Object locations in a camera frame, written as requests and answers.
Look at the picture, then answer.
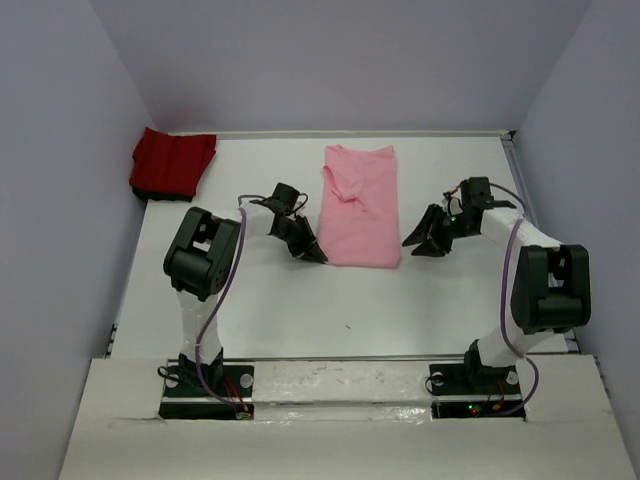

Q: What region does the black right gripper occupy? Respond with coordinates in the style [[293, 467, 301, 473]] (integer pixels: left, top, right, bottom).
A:
[[401, 201, 477, 256]]

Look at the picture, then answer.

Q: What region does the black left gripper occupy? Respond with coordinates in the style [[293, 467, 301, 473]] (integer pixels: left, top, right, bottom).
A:
[[272, 217, 325, 264]]

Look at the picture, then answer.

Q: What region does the pink t shirt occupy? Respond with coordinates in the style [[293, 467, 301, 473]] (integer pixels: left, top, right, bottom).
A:
[[318, 145, 401, 269]]

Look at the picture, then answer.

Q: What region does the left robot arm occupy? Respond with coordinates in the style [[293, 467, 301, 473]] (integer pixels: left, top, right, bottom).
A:
[[158, 183, 328, 398]]

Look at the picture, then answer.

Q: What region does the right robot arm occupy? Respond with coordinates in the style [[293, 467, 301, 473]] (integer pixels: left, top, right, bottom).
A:
[[402, 177, 591, 398]]

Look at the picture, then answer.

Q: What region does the red folded t shirt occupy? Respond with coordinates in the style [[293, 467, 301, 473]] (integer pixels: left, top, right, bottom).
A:
[[129, 128, 217, 202]]

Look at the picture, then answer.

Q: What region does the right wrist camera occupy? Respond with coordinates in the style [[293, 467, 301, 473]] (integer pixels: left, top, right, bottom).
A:
[[442, 187, 463, 216]]

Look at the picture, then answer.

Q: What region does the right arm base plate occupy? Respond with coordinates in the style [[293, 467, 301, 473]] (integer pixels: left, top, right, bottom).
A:
[[424, 363, 525, 420]]

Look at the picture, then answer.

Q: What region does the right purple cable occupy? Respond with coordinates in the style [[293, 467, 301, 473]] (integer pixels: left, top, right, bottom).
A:
[[489, 182, 541, 416]]

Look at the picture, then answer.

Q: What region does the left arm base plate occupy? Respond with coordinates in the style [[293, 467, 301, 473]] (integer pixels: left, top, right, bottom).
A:
[[157, 362, 255, 421]]

